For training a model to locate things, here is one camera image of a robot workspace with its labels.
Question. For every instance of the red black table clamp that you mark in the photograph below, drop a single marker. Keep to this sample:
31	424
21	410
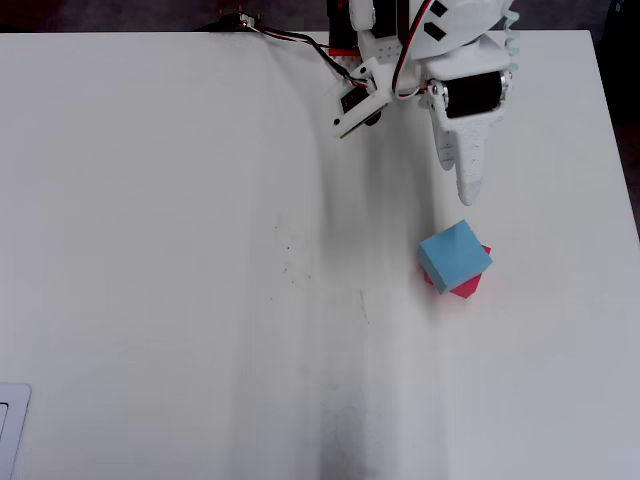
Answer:
340	30

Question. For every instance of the wrist camera on white mount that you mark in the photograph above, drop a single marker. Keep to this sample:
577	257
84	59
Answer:
360	107

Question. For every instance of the small controller circuit board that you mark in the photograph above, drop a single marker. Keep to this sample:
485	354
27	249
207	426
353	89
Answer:
245	21

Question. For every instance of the red foam cube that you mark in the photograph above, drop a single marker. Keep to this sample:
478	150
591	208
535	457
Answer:
465	289

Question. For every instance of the blue foam cube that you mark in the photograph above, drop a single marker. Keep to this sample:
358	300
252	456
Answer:
452	255

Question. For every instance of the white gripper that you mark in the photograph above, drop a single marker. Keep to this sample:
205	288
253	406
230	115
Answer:
472	95

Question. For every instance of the white tray corner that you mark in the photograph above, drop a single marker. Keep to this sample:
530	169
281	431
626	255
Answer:
17	425

